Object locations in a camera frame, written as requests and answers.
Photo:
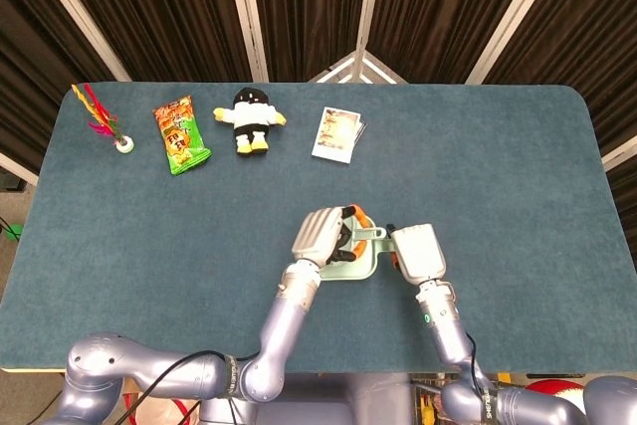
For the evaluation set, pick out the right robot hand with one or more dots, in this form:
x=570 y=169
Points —
x=418 y=253

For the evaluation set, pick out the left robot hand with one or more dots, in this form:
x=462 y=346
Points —
x=318 y=233

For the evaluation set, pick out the mint green dustpan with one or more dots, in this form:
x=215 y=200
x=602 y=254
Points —
x=348 y=273

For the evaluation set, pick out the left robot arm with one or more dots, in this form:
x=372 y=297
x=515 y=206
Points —
x=283 y=325

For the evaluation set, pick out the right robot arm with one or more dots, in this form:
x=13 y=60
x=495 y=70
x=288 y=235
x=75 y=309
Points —
x=448 y=340

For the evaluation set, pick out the white bordered photo card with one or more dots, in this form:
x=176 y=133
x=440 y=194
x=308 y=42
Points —
x=333 y=136

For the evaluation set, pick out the black white plush toy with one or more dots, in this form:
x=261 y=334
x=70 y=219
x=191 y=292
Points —
x=251 y=116

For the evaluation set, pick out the green orange snack bag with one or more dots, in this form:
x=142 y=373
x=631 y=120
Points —
x=181 y=141

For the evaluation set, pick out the grey robot torso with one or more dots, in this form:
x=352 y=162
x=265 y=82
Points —
x=323 y=400

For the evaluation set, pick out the blue felt table cover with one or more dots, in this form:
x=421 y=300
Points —
x=149 y=246

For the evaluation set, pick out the red round object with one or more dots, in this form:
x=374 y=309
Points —
x=555 y=387

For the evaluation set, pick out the colourful feather shuttlecock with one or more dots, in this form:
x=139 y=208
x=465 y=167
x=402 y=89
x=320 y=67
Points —
x=124 y=146

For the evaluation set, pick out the brown folding screen panel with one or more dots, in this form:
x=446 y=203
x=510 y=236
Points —
x=308 y=7
x=597 y=47
x=164 y=12
x=438 y=12
x=30 y=71

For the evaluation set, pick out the red white bag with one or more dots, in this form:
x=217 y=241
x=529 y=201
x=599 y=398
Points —
x=164 y=410

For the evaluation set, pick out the small green plastic object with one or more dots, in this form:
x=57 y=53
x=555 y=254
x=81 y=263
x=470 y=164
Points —
x=15 y=231

